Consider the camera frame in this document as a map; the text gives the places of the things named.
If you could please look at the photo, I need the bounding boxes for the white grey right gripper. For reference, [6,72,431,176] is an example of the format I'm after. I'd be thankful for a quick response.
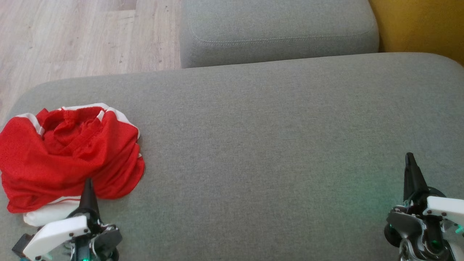
[384,152,464,261]

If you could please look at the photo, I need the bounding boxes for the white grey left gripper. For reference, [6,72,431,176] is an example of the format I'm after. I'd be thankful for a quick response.
[22,177,123,261]

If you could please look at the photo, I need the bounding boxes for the red white sports jersey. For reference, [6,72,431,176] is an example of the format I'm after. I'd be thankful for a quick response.
[23,197,82,227]

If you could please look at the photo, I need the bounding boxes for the red shorts white waistband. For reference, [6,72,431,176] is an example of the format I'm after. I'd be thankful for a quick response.
[0,103,145,214]

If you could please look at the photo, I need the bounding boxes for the yellow upholstered backrest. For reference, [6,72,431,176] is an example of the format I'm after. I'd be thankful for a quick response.
[369,0,464,66]

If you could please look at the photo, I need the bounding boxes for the large grey sofa seat cushion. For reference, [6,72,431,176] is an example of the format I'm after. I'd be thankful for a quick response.
[0,53,464,261]

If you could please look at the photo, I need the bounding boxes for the grey stitched-seam sofa cushion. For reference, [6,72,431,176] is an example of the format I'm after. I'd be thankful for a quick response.
[180,0,380,69]

